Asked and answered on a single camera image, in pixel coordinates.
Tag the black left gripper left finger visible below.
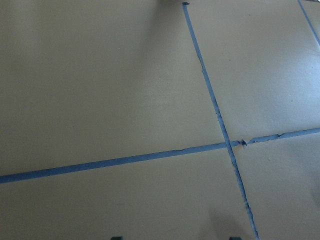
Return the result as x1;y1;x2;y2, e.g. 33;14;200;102
111;236;123;240

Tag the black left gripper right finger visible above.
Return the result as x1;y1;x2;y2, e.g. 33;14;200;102
229;236;241;240

